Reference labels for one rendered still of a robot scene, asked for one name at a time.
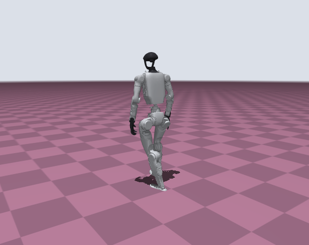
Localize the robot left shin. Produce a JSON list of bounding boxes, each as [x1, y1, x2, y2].
[[148, 153, 165, 190]]

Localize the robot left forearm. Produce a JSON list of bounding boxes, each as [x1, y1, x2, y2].
[[129, 96, 138, 121]]

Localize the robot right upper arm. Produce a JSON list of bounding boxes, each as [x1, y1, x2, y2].
[[164, 74, 174, 100]]

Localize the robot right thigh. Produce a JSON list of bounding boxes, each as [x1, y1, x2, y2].
[[153, 116, 170, 152]]

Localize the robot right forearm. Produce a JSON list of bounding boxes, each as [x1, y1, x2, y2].
[[165, 98, 174, 116]]

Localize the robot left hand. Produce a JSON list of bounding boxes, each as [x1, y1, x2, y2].
[[129, 117, 137, 135]]

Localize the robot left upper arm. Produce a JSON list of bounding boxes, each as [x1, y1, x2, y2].
[[133, 75, 145, 104]]

